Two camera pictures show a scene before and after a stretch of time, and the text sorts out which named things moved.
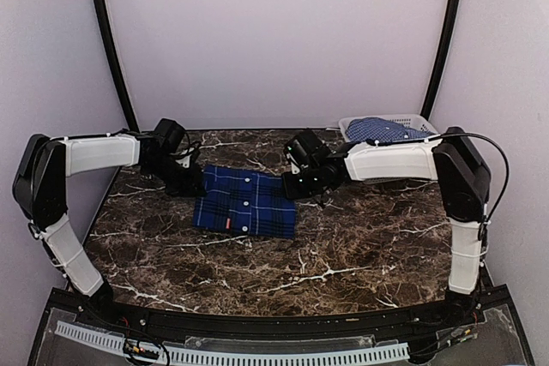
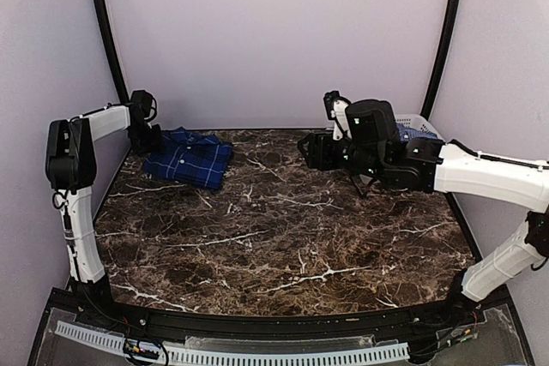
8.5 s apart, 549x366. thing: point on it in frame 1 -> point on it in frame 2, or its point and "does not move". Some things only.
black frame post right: x=442 y=53 does not move
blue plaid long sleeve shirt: x=246 y=202 -> x=190 y=158
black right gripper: x=291 y=190 -> x=319 y=155
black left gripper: x=187 y=189 -> x=138 y=148
